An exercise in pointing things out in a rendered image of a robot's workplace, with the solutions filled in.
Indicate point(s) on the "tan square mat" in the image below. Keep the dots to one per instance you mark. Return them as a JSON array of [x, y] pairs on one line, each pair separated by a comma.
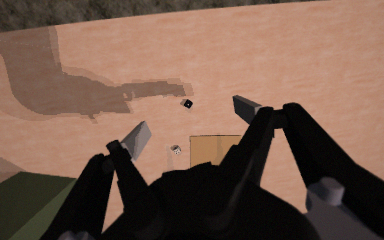
[[211, 148]]

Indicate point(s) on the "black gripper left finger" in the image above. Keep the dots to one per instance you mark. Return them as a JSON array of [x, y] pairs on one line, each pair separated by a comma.
[[82, 214]]

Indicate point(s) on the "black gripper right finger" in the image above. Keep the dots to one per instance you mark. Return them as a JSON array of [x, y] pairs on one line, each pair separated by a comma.
[[344, 201]]

